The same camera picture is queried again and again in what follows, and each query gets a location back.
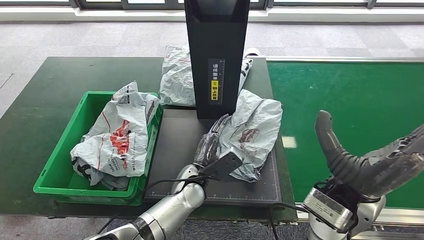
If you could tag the crumpled grey parcel bag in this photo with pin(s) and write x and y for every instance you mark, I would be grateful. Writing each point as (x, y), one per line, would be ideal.
(175, 79)

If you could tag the black inbound scanner machine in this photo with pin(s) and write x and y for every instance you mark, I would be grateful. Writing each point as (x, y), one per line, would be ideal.
(215, 39)

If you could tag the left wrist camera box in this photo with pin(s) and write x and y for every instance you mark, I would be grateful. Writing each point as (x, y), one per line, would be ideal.
(222, 165)

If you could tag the grey parcel dark red print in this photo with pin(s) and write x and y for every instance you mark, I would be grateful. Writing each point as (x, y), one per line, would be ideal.
(255, 132)

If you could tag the white parcel thin red line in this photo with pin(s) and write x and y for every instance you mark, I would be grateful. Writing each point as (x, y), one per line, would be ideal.
(116, 139)

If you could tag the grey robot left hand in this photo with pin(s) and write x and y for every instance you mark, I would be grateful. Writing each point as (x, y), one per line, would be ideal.
(207, 149)

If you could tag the black yellow label sticker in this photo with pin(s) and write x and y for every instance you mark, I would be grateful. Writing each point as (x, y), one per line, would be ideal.
(216, 82)

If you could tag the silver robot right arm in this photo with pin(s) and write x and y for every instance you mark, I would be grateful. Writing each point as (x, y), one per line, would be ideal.
(371, 212)

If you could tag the green plastic crate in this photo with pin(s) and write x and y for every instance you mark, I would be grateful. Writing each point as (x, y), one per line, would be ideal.
(56, 169)

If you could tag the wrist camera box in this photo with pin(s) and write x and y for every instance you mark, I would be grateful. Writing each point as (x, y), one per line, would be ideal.
(222, 165)
(328, 210)

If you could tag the dark green table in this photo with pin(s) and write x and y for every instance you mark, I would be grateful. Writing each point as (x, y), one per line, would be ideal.
(49, 76)

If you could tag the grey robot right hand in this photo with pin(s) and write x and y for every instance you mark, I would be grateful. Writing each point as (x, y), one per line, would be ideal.
(374, 175)

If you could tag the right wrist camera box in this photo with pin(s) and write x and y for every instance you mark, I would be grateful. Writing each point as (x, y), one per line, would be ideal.
(328, 210)

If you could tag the green conveyor belt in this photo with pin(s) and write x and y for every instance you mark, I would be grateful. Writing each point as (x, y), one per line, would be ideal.
(331, 99)

